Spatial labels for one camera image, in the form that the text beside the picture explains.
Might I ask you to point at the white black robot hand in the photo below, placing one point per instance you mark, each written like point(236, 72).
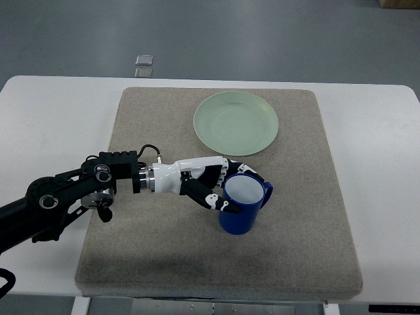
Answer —
point(196, 178)

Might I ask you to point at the blue mug white inside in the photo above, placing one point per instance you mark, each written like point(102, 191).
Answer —
point(248, 193)

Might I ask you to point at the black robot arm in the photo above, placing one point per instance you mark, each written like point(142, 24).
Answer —
point(42, 214)

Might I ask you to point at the light green plate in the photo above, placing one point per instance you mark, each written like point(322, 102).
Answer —
point(236, 123)

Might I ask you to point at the upper floor socket plate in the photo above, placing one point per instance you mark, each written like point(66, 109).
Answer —
point(144, 60)

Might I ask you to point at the grey felt mat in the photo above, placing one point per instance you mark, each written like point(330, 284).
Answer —
point(300, 247)

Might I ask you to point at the cardboard box corner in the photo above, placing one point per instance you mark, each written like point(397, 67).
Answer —
point(399, 4)

